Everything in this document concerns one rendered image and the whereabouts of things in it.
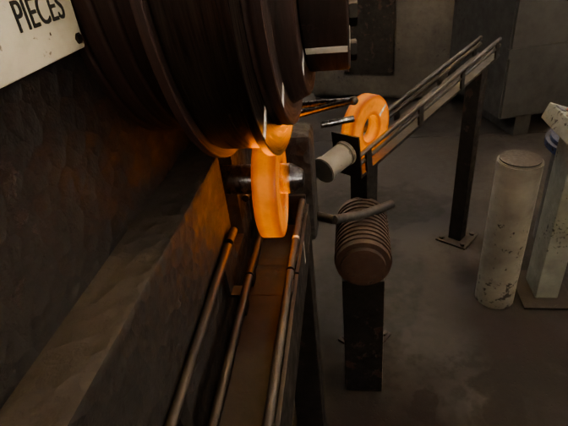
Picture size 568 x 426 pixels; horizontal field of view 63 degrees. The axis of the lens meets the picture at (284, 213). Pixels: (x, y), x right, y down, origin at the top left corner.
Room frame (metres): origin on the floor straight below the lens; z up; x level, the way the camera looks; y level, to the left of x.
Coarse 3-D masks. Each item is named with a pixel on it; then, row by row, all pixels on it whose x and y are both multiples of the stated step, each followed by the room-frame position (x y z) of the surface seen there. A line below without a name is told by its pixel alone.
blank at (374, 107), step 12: (360, 96) 1.01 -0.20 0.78; (372, 96) 1.01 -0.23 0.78; (348, 108) 0.99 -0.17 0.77; (360, 108) 0.98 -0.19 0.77; (372, 108) 1.01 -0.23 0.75; (384, 108) 1.04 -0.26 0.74; (360, 120) 0.97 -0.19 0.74; (372, 120) 1.04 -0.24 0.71; (384, 120) 1.04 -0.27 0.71; (348, 132) 0.96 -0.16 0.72; (360, 132) 0.97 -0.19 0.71; (372, 132) 1.03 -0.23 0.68; (360, 144) 0.97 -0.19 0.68; (372, 156) 1.01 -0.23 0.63
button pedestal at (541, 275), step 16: (544, 112) 1.25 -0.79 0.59; (560, 112) 1.18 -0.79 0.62; (560, 128) 1.13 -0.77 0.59; (560, 144) 1.17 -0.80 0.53; (560, 160) 1.14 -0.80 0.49; (560, 176) 1.12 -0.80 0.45; (560, 192) 1.10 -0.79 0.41; (544, 208) 1.17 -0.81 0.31; (560, 208) 1.09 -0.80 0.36; (544, 224) 1.14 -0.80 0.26; (560, 224) 1.09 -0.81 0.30; (544, 240) 1.12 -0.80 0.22; (560, 240) 1.08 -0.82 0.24; (544, 256) 1.09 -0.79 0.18; (560, 256) 1.08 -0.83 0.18; (528, 272) 1.17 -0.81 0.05; (544, 272) 1.09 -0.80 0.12; (560, 272) 1.08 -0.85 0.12; (528, 288) 1.14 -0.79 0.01; (544, 288) 1.09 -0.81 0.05; (560, 288) 1.12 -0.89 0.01; (528, 304) 1.06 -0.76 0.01; (544, 304) 1.06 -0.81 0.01; (560, 304) 1.05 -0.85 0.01
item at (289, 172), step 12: (228, 168) 0.60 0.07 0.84; (240, 168) 0.60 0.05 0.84; (288, 168) 0.58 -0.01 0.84; (300, 168) 0.59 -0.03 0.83; (228, 180) 0.59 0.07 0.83; (240, 180) 0.59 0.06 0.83; (288, 180) 0.57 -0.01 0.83; (300, 180) 0.58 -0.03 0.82; (228, 192) 0.59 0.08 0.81; (240, 192) 0.59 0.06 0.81; (288, 192) 0.58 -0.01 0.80
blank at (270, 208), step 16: (256, 160) 0.55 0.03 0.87; (272, 160) 0.55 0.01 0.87; (256, 176) 0.54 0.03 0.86; (272, 176) 0.53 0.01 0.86; (256, 192) 0.53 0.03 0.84; (272, 192) 0.52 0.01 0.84; (256, 208) 0.52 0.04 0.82; (272, 208) 0.52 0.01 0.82; (256, 224) 0.53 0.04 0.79; (272, 224) 0.52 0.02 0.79
